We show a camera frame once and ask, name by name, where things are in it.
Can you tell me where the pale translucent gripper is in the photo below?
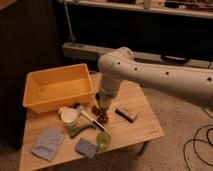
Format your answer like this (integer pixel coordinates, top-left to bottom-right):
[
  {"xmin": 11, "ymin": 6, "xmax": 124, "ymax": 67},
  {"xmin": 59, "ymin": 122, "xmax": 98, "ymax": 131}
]
[{"xmin": 95, "ymin": 92, "xmax": 111, "ymax": 112}]

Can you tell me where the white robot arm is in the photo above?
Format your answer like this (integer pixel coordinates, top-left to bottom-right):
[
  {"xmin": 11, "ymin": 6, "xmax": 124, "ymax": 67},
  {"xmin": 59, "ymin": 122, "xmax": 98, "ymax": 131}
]
[{"xmin": 98, "ymin": 47, "xmax": 213, "ymax": 112}]

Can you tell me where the bunch of dark grapes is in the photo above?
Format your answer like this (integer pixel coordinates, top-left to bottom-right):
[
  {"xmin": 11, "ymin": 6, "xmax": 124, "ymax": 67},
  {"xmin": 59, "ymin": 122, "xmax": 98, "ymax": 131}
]
[{"xmin": 91, "ymin": 105, "xmax": 109, "ymax": 124}]

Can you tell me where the green cucumber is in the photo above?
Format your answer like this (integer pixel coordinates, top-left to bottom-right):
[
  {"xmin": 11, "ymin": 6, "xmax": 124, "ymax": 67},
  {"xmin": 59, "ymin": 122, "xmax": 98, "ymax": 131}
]
[{"xmin": 69, "ymin": 124, "xmax": 95, "ymax": 138}]

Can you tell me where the dark chalkboard eraser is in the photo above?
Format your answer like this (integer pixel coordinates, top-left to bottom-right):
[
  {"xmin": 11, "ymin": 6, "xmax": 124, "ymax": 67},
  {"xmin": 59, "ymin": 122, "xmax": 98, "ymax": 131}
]
[{"xmin": 115, "ymin": 108, "xmax": 137, "ymax": 123}]

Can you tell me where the white cup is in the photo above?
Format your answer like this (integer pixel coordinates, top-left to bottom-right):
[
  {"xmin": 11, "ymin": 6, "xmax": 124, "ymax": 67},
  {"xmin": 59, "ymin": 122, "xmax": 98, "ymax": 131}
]
[{"xmin": 61, "ymin": 108, "xmax": 78, "ymax": 126}]

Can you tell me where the green transparent cup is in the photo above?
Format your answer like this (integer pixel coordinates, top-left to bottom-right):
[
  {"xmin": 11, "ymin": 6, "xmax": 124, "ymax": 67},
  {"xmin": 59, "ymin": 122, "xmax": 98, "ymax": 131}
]
[{"xmin": 96, "ymin": 132, "xmax": 111, "ymax": 150}]

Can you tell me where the small white round object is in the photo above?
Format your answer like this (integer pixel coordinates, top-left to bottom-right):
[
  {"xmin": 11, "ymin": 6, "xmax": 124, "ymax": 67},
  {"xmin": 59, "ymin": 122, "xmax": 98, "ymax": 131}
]
[{"xmin": 58, "ymin": 106, "xmax": 68, "ymax": 115}]

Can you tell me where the dark blue sponge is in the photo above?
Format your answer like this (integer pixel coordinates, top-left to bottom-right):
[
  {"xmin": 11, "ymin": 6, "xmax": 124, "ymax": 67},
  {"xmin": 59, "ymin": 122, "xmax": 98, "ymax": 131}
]
[{"xmin": 75, "ymin": 138, "xmax": 97, "ymax": 159}]

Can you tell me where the wooden folding table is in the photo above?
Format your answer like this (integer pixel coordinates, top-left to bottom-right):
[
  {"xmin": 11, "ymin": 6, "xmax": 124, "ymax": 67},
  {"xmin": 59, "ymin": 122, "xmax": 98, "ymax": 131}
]
[{"xmin": 19, "ymin": 81, "xmax": 164, "ymax": 171}]

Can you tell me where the yellow plastic bin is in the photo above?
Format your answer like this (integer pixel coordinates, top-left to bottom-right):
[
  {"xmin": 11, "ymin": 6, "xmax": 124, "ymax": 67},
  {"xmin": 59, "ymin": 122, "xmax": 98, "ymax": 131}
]
[{"xmin": 23, "ymin": 64, "xmax": 94, "ymax": 113}]

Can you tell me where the metal pole stand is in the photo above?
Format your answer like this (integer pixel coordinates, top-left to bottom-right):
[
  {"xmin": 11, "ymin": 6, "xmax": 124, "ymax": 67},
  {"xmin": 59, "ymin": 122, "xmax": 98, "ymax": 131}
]
[{"xmin": 63, "ymin": 0, "xmax": 76, "ymax": 46}]

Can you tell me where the light blue folded cloth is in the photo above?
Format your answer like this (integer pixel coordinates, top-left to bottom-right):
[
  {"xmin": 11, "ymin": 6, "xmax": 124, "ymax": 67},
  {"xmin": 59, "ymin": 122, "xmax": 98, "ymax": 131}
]
[{"xmin": 31, "ymin": 127, "xmax": 64, "ymax": 162}]

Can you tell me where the white handled brush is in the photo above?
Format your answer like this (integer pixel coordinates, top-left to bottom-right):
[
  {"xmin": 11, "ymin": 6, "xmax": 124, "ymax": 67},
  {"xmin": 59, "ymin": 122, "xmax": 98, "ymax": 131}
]
[{"xmin": 73, "ymin": 103, "xmax": 106, "ymax": 132}]

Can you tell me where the grey metal bench rail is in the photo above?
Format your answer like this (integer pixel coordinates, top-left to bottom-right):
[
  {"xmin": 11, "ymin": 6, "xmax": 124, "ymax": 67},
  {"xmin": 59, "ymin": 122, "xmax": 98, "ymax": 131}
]
[{"xmin": 62, "ymin": 42, "xmax": 213, "ymax": 69}]

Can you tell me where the black handle on bench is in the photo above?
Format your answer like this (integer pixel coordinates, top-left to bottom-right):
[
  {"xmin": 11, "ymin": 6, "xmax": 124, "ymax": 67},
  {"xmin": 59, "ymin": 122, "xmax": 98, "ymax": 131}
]
[{"xmin": 160, "ymin": 54, "xmax": 190, "ymax": 64}]

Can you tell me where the black floor cable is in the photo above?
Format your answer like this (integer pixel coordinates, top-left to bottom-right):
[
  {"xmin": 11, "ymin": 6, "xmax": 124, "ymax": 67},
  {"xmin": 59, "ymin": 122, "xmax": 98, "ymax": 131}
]
[{"xmin": 182, "ymin": 108, "xmax": 213, "ymax": 171}]

